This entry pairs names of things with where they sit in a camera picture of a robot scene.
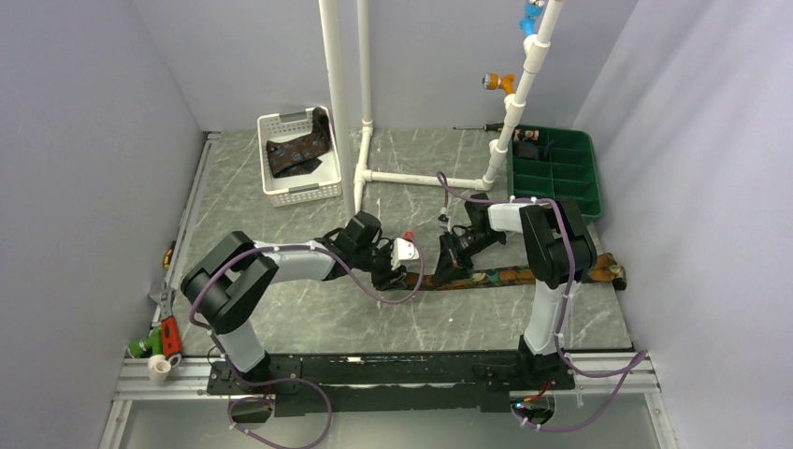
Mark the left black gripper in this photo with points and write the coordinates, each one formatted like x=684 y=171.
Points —
x=389 y=279

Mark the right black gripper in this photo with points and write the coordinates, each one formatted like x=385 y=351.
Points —
x=449 y=266

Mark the colourful patterned tie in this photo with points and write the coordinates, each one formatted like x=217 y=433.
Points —
x=606 y=270

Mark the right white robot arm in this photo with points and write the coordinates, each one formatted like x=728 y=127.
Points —
x=559 y=251

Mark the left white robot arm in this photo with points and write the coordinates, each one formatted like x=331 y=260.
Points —
x=225 y=287

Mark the white perforated plastic basket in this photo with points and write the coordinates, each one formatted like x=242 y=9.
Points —
x=322 y=183

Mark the rolled dark tie in tray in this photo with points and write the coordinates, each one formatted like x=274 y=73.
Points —
x=526 y=145

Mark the black yellow screwdriver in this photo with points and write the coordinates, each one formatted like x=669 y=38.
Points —
x=488 y=127

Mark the dark brown patterned tie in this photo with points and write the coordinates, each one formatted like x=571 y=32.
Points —
x=301 y=156

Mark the green compartment tray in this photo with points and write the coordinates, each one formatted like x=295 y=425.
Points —
x=569 y=170

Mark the orange nozzle fitting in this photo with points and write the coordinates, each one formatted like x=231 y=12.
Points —
x=492 y=81

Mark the yellow black tape measure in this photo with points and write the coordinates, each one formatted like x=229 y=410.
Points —
x=168 y=257

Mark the red grey pipe wrench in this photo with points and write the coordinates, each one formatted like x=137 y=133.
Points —
x=163 y=295

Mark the green pipe fitting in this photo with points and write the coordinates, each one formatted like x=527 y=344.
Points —
x=146 y=347

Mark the white pipe coupling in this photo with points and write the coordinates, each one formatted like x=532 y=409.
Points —
x=158 y=368

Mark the blue nozzle fitting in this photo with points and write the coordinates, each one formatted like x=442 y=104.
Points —
x=532 y=11

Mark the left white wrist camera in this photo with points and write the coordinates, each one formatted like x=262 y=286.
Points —
x=403 y=250

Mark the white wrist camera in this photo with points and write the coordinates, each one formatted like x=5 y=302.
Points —
x=403 y=250
x=443 y=218

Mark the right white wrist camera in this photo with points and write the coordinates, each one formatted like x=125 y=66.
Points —
x=443 y=218

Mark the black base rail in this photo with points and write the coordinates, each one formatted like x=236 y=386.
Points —
x=487 y=381

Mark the white PVC pipe frame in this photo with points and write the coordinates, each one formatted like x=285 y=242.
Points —
x=417 y=90

